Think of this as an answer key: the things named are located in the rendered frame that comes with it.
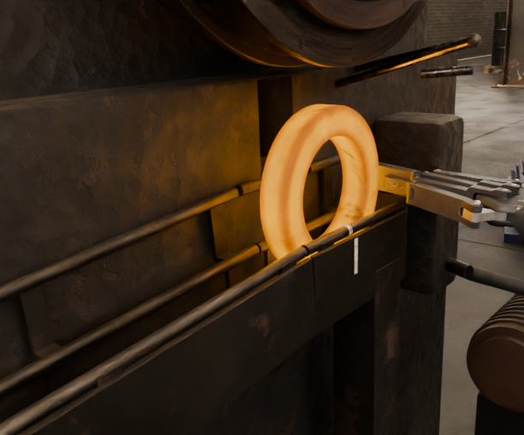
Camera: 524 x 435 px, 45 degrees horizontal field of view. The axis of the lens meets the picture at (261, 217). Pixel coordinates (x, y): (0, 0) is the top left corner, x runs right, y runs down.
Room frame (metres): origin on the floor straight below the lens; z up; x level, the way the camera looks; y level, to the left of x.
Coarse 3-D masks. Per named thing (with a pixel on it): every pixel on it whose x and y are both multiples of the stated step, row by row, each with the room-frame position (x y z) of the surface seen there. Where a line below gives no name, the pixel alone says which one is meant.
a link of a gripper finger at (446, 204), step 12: (420, 192) 0.66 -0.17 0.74; (432, 192) 0.65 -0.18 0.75; (444, 192) 0.64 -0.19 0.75; (420, 204) 0.66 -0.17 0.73; (432, 204) 0.64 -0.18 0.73; (444, 204) 0.63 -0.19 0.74; (456, 204) 0.62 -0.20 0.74; (468, 204) 0.60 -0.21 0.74; (480, 204) 0.60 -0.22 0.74; (444, 216) 0.63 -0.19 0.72; (456, 216) 0.62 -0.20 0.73
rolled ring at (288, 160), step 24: (288, 120) 0.63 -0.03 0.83; (312, 120) 0.62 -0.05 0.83; (336, 120) 0.65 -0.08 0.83; (360, 120) 0.68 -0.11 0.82; (288, 144) 0.60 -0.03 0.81; (312, 144) 0.61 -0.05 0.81; (336, 144) 0.69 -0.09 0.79; (360, 144) 0.68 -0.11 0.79; (264, 168) 0.60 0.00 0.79; (288, 168) 0.59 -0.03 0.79; (360, 168) 0.69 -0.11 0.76; (264, 192) 0.59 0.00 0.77; (288, 192) 0.58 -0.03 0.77; (360, 192) 0.69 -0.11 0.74; (264, 216) 0.59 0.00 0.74; (288, 216) 0.58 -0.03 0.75; (336, 216) 0.70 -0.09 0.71; (360, 216) 0.68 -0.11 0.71; (288, 240) 0.58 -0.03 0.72; (312, 240) 0.61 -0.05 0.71
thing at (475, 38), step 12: (480, 36) 0.64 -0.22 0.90; (420, 48) 0.71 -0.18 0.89; (432, 48) 0.69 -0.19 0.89; (444, 48) 0.66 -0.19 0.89; (456, 48) 0.65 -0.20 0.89; (372, 60) 0.79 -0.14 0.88; (384, 60) 0.76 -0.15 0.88; (396, 60) 0.71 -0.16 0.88; (408, 60) 0.70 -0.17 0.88; (420, 60) 0.69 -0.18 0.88; (360, 72) 0.76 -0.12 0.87; (372, 72) 0.74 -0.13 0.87; (384, 72) 0.73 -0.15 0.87; (420, 72) 0.66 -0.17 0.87; (432, 72) 0.66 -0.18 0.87; (444, 72) 0.65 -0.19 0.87; (456, 72) 0.65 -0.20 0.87; (468, 72) 0.64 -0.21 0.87; (336, 84) 0.78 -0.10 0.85; (348, 84) 0.77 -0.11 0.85
